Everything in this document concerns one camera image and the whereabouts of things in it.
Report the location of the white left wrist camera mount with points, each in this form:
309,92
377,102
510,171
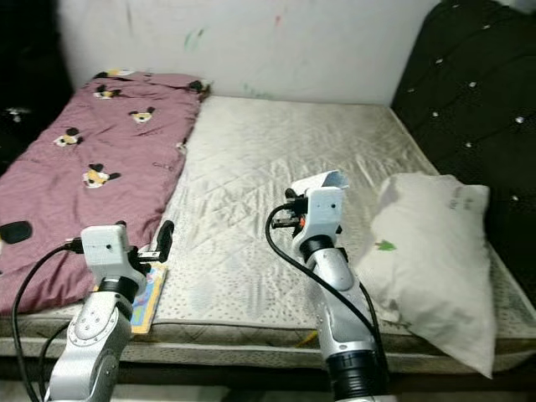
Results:
105,247

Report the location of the dark furniture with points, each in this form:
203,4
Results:
25,50

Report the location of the white pillow with green tree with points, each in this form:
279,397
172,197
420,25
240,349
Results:
427,268

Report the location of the black tufted headboard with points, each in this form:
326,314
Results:
469,84

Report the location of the colourful children's board book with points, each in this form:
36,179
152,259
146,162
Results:
152,297

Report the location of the beige quilted mattress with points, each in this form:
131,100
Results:
260,159

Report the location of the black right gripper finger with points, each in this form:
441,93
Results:
290,195

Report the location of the pink cartoon print blanket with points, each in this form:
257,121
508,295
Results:
67,167

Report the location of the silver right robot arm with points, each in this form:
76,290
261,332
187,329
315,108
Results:
339,301

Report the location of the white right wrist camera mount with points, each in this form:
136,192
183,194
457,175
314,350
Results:
322,209

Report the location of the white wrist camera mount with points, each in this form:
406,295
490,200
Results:
105,247
322,209

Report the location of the speckled bed base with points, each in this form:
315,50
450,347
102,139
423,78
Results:
234,347

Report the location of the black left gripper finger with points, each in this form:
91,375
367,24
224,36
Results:
166,239

